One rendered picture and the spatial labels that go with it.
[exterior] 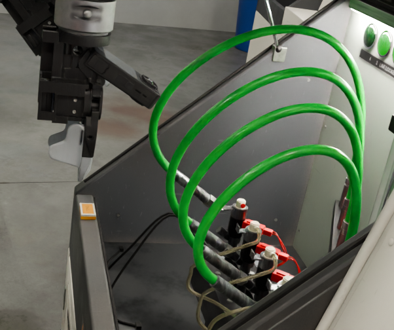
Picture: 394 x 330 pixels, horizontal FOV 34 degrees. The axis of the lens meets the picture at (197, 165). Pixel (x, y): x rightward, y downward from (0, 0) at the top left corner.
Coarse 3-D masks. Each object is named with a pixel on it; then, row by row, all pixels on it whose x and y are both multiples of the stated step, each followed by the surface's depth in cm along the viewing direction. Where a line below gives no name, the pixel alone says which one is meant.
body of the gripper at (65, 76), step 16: (48, 32) 80; (64, 32) 80; (48, 48) 83; (64, 48) 82; (80, 48) 83; (48, 64) 84; (64, 64) 83; (80, 64) 83; (48, 80) 84; (64, 80) 83; (80, 80) 84; (96, 80) 84; (48, 96) 83; (64, 96) 83; (80, 96) 83; (96, 96) 83; (48, 112) 83; (64, 112) 84; (80, 112) 84
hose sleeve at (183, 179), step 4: (180, 172) 109; (176, 176) 108; (180, 176) 108; (184, 176) 109; (176, 180) 109; (180, 180) 108; (184, 180) 109; (188, 180) 109; (180, 184) 109; (184, 184) 109; (196, 188) 110; (200, 188) 111; (196, 192) 110; (200, 192) 110; (204, 192) 111; (196, 196) 111; (200, 196) 111; (204, 196) 111; (208, 196) 111; (200, 200) 112; (204, 200) 111; (208, 200) 112
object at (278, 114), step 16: (272, 112) 90; (288, 112) 90; (304, 112) 90; (320, 112) 91; (336, 112) 91; (240, 128) 90; (256, 128) 90; (352, 128) 93; (224, 144) 90; (352, 144) 95; (208, 160) 90; (192, 176) 91; (192, 192) 92; (192, 240) 95; (208, 256) 96; (224, 272) 99; (240, 272) 100
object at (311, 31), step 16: (256, 32) 101; (272, 32) 101; (288, 32) 102; (304, 32) 102; (320, 32) 103; (224, 48) 101; (336, 48) 105; (192, 64) 101; (352, 64) 107; (176, 80) 101; (160, 112) 103; (160, 160) 106; (352, 160) 115
